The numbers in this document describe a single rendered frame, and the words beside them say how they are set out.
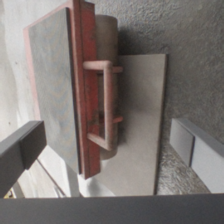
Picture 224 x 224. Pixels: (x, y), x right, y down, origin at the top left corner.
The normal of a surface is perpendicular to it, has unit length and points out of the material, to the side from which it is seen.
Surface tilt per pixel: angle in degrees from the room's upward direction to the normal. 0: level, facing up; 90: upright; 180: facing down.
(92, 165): 90
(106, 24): 76
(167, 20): 0
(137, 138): 0
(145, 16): 0
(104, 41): 70
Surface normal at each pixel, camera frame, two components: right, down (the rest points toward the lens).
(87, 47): 0.65, 0.22
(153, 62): -0.76, 0.20
